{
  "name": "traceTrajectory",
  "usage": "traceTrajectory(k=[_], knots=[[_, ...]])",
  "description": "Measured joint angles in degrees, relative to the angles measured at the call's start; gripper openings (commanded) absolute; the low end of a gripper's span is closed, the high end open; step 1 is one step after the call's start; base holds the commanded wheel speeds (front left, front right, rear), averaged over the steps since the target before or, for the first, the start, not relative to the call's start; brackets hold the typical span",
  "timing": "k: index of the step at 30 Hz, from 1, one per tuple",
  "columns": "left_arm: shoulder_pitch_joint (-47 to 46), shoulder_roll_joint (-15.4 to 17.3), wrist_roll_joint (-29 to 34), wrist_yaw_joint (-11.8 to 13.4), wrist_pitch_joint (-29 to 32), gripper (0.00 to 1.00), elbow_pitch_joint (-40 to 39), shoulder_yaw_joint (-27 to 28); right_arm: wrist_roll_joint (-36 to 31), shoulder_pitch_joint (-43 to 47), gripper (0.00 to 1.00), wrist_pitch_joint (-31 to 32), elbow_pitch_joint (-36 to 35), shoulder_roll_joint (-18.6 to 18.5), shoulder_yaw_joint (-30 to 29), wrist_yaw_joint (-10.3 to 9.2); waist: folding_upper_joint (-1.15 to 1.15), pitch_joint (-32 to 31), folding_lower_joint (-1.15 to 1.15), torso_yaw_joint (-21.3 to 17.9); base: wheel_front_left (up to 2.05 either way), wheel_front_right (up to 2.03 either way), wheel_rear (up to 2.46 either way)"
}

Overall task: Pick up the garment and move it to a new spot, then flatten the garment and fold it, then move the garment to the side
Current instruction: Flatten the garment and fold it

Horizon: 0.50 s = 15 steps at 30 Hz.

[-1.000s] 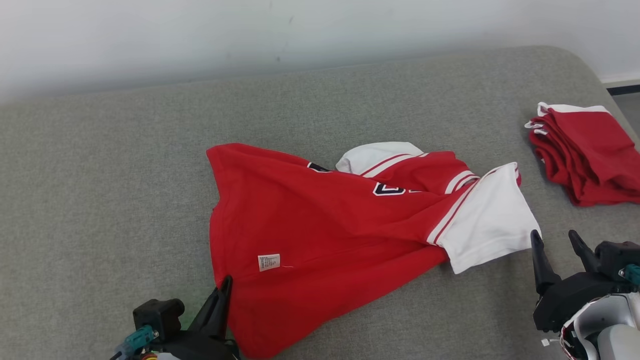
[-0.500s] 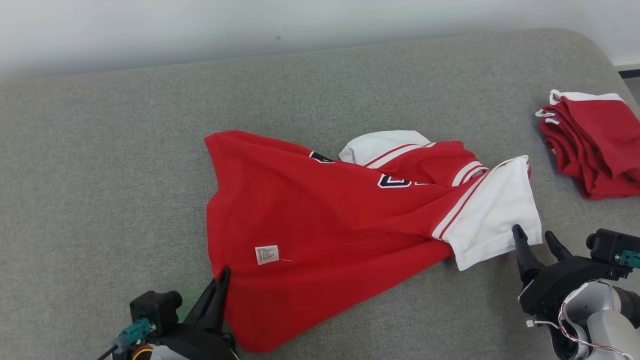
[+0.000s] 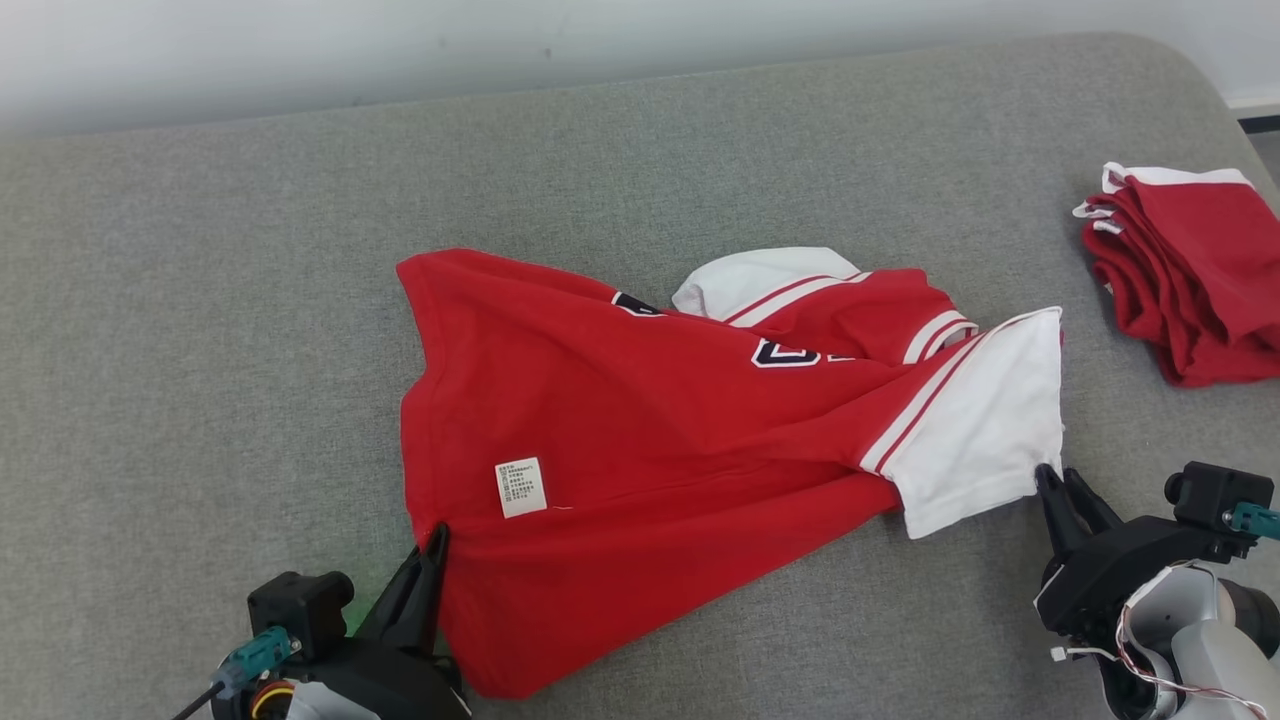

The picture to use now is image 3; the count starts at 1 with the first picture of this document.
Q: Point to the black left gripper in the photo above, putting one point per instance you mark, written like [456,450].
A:
[400,685]

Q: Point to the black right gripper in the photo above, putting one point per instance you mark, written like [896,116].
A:
[1110,575]

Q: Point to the red shirts stack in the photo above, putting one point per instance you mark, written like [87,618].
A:
[1200,270]

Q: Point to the red white shirt with lettering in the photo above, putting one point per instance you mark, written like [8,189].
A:
[620,420]

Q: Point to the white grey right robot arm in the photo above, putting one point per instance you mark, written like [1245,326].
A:
[1200,640]

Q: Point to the teal left wrist plug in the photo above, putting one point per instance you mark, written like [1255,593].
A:
[255,655]

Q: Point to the teal wrist plug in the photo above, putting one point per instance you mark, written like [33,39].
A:
[1258,520]
[255,655]

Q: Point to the teal right wrist plug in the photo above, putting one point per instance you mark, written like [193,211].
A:
[1258,520]

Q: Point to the black baseboard strip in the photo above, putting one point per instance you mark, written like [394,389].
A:
[1262,124]

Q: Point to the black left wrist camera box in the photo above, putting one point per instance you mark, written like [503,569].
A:
[300,610]

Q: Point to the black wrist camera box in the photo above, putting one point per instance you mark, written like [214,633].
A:
[300,610]
[1215,495]

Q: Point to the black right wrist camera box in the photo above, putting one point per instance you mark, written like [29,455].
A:
[1215,495]

